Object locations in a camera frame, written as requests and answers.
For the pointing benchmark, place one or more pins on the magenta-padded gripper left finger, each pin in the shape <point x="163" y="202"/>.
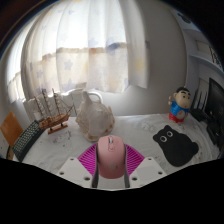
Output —
<point x="75" y="170"/>

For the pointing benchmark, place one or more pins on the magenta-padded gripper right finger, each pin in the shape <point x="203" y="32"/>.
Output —
<point x="146" y="170"/>

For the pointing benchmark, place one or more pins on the pink computer mouse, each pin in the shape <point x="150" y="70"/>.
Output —
<point x="111" y="156"/>

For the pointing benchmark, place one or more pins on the black cat-shaped mouse pad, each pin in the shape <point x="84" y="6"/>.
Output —
<point x="176" y="146"/>

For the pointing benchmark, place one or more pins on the white printed tablecloth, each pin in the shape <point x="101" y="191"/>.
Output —
<point x="140" y="130"/>

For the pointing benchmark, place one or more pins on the wooden model sailing ship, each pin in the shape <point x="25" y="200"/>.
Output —
<point x="55" y="120"/>

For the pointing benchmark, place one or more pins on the large white conch shell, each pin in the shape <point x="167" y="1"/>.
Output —
<point x="95" y="120"/>

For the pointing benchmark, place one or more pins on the black keyboard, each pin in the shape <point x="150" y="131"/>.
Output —
<point x="26" y="141"/>

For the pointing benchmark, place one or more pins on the cartoon boy figurine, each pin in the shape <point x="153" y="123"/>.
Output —
<point x="180" y="106"/>

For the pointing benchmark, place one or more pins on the black box device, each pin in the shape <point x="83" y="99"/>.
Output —
<point x="215" y="133"/>

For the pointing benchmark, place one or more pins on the wooden chair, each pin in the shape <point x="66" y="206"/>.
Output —
<point x="9" y="128"/>

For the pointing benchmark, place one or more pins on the black router with antennas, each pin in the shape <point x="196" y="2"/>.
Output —
<point x="200" y="113"/>

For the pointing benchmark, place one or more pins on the black monitor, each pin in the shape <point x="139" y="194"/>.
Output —
<point x="217" y="103"/>

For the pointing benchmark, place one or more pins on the white star-print curtain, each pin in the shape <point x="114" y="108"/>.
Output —
<point x="83" y="43"/>

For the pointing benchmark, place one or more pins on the white shelf unit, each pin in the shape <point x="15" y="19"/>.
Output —
<point x="200" y="46"/>

